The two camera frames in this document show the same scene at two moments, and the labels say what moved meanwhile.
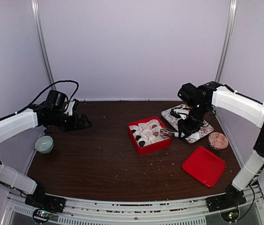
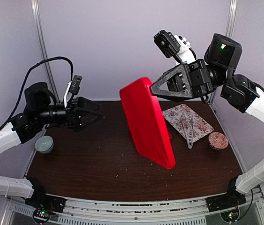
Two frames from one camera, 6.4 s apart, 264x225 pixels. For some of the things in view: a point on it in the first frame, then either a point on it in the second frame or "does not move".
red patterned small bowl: [217, 141] does not move
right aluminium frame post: [228, 39] does not move
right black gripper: [187, 128] → [195, 80]
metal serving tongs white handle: [165, 133] → [190, 145]
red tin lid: [204, 166] → [146, 123]
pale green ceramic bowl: [44, 144] does not move
